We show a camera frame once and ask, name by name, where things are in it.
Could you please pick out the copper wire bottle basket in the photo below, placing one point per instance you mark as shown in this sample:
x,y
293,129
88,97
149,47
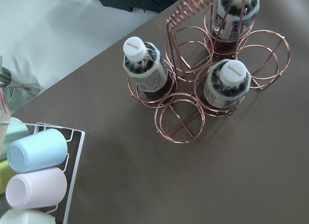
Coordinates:
x,y
188,55

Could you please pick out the tea bottle white cap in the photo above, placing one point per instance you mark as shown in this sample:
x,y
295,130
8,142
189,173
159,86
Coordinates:
x,y
144,64

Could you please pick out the light blue plastic cup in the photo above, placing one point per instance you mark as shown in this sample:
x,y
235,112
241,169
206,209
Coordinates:
x,y
43,149

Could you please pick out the pink plastic cup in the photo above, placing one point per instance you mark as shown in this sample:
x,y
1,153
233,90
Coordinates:
x,y
37,189

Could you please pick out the mint green plastic cup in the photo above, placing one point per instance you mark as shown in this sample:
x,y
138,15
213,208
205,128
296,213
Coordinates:
x,y
16,130

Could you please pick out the steel cocktail jigger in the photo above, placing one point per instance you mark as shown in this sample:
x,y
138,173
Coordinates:
x,y
10,80

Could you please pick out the yellow plastic cup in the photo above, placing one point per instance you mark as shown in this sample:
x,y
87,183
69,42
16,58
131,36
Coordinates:
x,y
6,173

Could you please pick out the white plastic cup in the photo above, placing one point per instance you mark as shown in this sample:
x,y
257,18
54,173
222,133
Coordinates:
x,y
13,216

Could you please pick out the white wire cup rack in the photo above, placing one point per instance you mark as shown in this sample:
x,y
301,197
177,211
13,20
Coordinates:
x,y
75,141

